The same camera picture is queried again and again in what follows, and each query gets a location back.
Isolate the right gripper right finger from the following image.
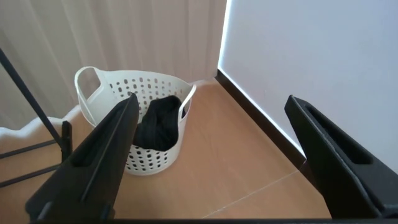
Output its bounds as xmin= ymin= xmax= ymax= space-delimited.
xmin=284 ymin=95 xmax=398 ymax=218

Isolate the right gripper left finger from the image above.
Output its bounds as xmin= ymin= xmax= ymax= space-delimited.
xmin=25 ymin=92 xmax=140 ymax=220

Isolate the black garment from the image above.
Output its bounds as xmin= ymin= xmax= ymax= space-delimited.
xmin=132 ymin=95 xmax=187 ymax=152

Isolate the white laundry basket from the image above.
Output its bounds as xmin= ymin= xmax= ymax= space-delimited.
xmin=73 ymin=65 xmax=197 ymax=177

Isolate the black clothes rack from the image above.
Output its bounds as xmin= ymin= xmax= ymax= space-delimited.
xmin=0 ymin=48 xmax=74 ymax=189

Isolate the beige curtain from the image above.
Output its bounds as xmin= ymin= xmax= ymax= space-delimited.
xmin=0 ymin=0 xmax=228 ymax=140

